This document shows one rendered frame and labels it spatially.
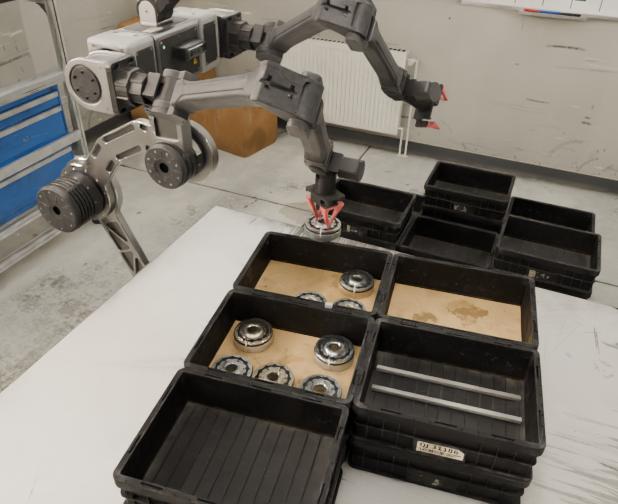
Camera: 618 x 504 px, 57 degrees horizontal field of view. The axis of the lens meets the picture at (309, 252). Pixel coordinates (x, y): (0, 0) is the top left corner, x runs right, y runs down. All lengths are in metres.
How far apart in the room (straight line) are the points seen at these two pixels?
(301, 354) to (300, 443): 0.27
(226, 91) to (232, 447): 0.75
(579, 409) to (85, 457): 1.27
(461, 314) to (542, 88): 2.77
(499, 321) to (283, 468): 0.76
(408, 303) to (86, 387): 0.93
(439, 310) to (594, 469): 0.54
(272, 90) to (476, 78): 3.31
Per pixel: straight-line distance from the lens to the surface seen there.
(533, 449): 1.29
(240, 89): 1.10
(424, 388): 1.46
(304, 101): 1.07
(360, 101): 4.42
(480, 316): 1.70
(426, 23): 4.27
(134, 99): 1.39
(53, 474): 1.54
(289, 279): 1.74
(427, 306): 1.69
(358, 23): 1.45
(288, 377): 1.41
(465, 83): 4.31
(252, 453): 1.32
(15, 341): 3.02
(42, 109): 3.32
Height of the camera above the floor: 1.90
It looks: 35 degrees down
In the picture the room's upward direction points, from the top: 1 degrees clockwise
